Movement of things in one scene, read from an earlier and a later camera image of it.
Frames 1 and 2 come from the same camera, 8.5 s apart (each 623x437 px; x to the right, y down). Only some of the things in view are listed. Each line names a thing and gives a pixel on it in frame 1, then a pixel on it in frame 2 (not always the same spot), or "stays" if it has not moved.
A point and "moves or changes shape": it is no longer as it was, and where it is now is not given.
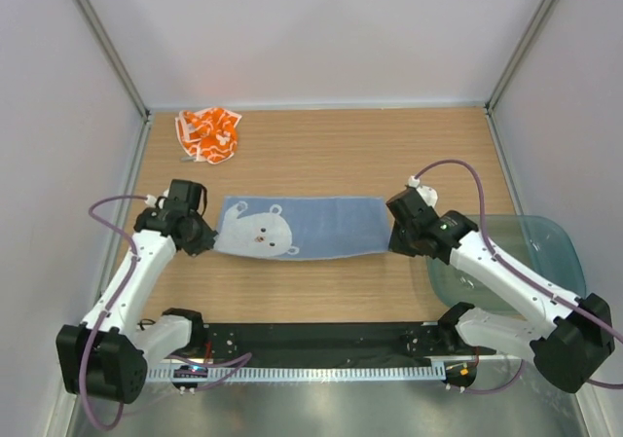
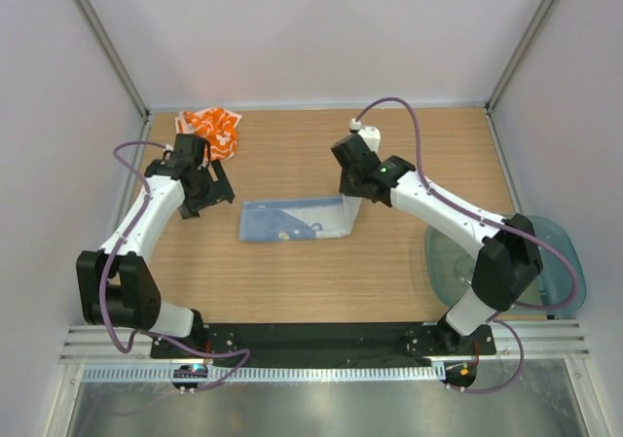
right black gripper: [395, 244] to [346, 189]
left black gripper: [204, 243] to [218, 191]
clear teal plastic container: [538, 246] stays
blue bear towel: [303, 227] moves or changes shape
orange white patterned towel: [209, 134] stays
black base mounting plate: [368, 341] stays
